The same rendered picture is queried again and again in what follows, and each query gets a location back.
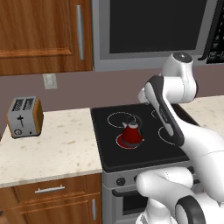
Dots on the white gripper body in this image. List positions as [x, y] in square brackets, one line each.
[143, 96]

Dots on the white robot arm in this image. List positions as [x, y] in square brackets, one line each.
[204, 145]

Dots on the red kettle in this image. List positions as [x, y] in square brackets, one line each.
[131, 136]

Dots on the black hob stove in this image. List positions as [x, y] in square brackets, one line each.
[140, 157]

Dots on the black stove knob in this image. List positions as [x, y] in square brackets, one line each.
[191, 169]
[135, 178]
[120, 181]

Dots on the silver microwave oven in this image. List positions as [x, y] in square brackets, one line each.
[154, 29]

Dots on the oven door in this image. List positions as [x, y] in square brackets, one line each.
[128, 207]

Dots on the silver wood-sided toaster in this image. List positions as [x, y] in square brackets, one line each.
[23, 119]

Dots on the wooden drawer front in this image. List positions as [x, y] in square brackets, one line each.
[49, 189]

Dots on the wooden base cupboard door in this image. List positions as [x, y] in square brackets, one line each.
[58, 211]

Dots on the white wall outlet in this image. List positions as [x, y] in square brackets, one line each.
[50, 81]

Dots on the wooden wall cupboard door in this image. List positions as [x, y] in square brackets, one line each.
[38, 32]

